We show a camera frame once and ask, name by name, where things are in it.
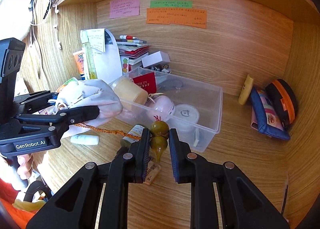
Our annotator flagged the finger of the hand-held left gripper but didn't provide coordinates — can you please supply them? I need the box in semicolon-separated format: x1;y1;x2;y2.
17;105;100;140
14;90;59;113

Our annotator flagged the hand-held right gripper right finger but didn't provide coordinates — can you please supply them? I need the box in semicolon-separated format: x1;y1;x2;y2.
169;128;290;229

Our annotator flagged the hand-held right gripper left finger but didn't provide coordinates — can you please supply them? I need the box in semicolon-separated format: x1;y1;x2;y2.
26;129;151;229

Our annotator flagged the green gourd pendant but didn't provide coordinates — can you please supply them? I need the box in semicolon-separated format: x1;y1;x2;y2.
149;120;169;163

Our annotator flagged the white drawstring pouch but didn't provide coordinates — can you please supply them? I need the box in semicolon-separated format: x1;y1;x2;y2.
49;79;123;137

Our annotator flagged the dark green bottle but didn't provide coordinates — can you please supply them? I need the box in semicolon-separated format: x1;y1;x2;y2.
120;124;150;156

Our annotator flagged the orange braided cord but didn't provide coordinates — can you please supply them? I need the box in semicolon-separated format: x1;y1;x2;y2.
54;103;142;142

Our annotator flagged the white round lidded container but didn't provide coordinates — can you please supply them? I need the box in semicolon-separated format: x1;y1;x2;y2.
170;104;200;146

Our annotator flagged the pink round device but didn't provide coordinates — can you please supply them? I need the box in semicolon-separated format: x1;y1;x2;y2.
146;95;175;123

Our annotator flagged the peach jar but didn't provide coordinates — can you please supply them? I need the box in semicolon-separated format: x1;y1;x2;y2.
110;77;149;112

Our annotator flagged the clear plastic storage box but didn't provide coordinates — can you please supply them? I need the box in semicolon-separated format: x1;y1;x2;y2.
108;67;223;153

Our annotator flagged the wooden desktop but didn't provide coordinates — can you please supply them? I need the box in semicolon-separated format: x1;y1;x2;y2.
15;0;320;229

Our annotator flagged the person's left hand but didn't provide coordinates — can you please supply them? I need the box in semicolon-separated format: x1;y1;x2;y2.
0;155;34;182

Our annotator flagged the small wooden tag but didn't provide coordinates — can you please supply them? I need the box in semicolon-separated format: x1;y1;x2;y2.
144;159;161;186

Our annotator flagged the small white tube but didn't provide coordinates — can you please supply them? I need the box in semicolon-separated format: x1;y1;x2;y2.
70;135;100;146

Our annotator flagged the orange sunscreen tube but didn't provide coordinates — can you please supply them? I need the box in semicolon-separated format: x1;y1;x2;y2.
73;51;87;80

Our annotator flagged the yellow spray bottle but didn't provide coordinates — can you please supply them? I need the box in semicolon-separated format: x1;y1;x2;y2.
80;31;97;80

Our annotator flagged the white envelope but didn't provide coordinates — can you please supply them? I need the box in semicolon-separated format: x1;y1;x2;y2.
90;29;123;85

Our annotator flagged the red card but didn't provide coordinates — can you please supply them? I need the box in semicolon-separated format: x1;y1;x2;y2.
132;72;157;94

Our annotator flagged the white cloth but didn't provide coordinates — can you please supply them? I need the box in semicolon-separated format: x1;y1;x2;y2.
0;0;40;45

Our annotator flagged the handwritten note sheet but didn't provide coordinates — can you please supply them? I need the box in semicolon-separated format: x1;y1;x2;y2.
80;28;105;52

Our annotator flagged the stack of books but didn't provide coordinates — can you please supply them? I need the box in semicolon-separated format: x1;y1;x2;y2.
115;39;150;73

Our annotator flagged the bunch of metal keys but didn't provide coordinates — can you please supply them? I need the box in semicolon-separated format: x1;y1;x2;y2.
150;64;173;74

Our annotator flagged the small white box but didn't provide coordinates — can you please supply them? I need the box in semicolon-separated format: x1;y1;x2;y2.
141;51;170;68

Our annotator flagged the yellow tube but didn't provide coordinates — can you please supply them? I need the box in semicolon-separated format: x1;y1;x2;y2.
238;74;254;105

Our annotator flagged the blue fabric pouch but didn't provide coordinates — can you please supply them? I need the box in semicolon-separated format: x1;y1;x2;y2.
251;87;291;141

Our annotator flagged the orange garment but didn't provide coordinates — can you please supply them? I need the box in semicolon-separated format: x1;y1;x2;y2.
0;178;38;229

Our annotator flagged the pink paper note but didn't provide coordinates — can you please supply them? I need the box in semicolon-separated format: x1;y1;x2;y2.
109;0;140;19

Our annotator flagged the black orange zip case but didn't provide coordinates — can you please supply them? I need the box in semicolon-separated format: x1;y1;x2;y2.
265;79;298;130

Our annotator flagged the orange paper note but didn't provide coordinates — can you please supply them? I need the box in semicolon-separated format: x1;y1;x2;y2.
146;8;208;29

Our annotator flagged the green paper note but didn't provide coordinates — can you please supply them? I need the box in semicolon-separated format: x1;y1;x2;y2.
150;0;193;9

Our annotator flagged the white hanging cable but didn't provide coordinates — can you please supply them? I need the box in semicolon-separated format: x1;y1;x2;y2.
51;0;62;50

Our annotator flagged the thin black cable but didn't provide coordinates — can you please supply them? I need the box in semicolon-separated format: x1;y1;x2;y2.
280;178;288;216

